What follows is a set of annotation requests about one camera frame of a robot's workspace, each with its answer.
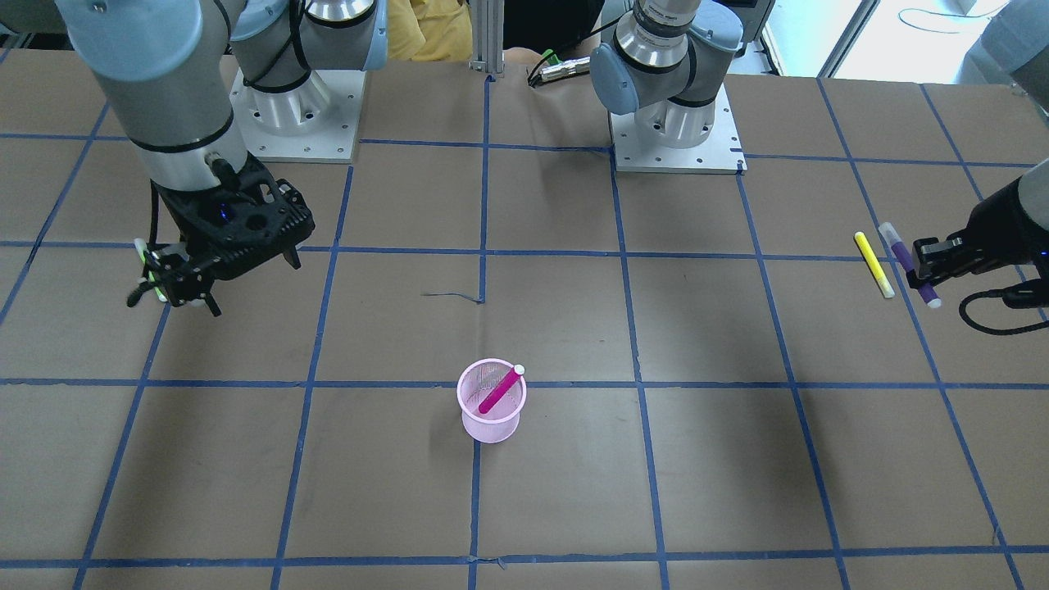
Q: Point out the pink pen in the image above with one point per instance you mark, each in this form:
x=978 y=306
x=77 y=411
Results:
x=508 y=380

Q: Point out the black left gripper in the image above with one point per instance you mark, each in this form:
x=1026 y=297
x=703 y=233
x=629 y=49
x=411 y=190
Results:
x=990 y=232

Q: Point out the pink mesh cup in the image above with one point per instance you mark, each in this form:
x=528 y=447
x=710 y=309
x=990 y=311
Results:
x=473 y=385

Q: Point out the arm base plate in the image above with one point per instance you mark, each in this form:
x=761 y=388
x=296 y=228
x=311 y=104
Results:
x=670 y=138
x=315 y=123

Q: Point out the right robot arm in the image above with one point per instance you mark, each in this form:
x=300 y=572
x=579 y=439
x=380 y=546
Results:
x=208 y=92

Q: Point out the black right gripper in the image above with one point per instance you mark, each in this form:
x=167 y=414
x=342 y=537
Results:
x=174 y=215

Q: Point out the green pen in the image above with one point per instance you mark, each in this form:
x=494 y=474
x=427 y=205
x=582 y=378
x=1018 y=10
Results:
x=150 y=278

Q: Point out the metal connector on table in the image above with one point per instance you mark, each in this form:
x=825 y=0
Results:
x=551 y=69

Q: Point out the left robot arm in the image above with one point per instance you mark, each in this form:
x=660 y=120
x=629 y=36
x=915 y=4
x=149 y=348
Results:
x=1016 y=40

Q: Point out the yellow pen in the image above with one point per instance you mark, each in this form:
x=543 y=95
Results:
x=874 y=265

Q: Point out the aluminium frame post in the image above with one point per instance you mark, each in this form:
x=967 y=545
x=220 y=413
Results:
x=487 y=21

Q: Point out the person in yellow shirt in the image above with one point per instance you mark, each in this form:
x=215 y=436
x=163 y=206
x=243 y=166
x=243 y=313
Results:
x=429 y=31

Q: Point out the purple pen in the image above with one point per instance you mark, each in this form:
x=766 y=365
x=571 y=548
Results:
x=906 y=261

